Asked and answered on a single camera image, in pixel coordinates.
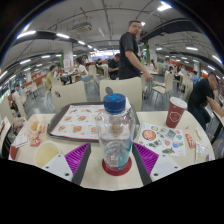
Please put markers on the group of beige chairs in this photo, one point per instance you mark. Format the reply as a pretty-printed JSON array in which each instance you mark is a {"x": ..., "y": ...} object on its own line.
[{"x": 166, "y": 83}]

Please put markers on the group of ceiling lights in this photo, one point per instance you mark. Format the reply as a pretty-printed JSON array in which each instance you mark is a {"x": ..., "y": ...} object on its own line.
[{"x": 26, "y": 33}]

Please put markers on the dark brown food tray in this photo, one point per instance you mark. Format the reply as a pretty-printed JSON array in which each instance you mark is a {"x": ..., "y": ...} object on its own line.
[{"x": 52, "y": 125}]

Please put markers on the printed paper tray liner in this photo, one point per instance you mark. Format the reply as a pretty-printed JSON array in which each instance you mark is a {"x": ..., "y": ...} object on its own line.
[{"x": 76, "y": 121}]

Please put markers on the beige chair with round hole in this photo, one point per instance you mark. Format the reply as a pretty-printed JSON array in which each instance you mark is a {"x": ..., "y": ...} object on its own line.
[
  {"x": 123, "y": 87},
  {"x": 68, "y": 95}
]

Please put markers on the crumpled white napkin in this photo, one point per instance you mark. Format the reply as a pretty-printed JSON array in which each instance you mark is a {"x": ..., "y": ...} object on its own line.
[{"x": 128, "y": 104}]

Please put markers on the ceiling air conditioner unit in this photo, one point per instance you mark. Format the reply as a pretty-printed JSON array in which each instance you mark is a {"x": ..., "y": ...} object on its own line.
[{"x": 82, "y": 27}]

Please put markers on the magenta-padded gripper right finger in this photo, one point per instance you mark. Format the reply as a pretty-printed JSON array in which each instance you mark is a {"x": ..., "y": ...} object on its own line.
[{"x": 146, "y": 158}]

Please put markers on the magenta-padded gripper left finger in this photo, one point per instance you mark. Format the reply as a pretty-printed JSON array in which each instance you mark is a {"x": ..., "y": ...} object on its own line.
[{"x": 78, "y": 158}]

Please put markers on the clear plastic sachet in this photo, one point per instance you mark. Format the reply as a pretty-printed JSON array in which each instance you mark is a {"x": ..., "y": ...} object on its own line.
[{"x": 201, "y": 152}]

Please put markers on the flat round red coaster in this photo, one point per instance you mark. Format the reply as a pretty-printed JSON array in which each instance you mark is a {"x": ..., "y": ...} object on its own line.
[{"x": 116, "y": 172}]

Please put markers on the red paper cup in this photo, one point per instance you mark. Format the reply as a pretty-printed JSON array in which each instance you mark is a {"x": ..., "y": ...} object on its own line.
[{"x": 175, "y": 115}]

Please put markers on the white napkin pack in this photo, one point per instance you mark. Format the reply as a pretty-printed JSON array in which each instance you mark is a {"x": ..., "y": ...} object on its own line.
[{"x": 20, "y": 140}]

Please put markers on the colourful printed flyer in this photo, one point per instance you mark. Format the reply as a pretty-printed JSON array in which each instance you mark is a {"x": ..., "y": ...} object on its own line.
[{"x": 163, "y": 140}]

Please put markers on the beige cafeteria table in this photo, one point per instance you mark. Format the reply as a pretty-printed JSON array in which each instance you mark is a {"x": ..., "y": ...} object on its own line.
[
  {"x": 5, "y": 133},
  {"x": 219, "y": 121}
]

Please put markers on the clear blue-capped water bottle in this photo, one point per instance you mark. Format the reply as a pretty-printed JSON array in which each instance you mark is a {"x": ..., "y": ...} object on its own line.
[{"x": 115, "y": 140}]

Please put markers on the small red sachet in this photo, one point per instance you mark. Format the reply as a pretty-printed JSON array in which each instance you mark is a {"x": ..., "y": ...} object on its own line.
[{"x": 190, "y": 140}]

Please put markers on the red ketchup packet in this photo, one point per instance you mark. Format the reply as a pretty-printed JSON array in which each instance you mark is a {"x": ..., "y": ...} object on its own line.
[{"x": 35, "y": 141}]

